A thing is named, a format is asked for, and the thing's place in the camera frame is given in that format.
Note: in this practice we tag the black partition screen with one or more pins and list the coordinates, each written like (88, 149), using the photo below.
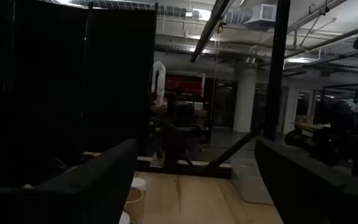
(42, 77)

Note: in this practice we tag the white round column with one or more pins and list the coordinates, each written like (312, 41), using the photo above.
(245, 99)

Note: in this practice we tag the black overhead rail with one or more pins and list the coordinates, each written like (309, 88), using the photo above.
(210, 28)

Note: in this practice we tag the grey plastic bin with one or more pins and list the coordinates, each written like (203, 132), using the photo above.
(249, 183)

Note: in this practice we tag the dark robot workstation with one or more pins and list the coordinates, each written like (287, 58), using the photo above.
(331, 133)

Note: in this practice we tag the silver ceiling duct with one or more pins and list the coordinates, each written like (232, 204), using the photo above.
(172, 11)

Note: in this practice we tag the black metal table frame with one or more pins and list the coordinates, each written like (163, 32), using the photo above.
(277, 77)

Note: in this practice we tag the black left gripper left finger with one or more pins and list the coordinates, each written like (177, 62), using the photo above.
(73, 199)

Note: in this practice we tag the small white cup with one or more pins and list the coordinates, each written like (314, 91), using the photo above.
(124, 218)

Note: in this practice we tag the grey ceiling pipe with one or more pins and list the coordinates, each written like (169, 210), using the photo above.
(331, 40)
(331, 59)

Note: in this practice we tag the tan-lidded glass spice jar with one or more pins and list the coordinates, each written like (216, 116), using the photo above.
(134, 202)

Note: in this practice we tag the cardboard box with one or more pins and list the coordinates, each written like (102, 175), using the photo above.
(304, 119)

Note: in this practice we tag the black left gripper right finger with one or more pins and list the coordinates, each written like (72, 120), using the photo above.
(315, 202)

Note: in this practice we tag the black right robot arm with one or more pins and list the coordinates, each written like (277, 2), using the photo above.
(182, 130)

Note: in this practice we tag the red wall panel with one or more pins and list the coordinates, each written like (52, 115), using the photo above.
(182, 85)

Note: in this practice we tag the white ceiling air unit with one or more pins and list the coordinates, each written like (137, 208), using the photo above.
(261, 15)

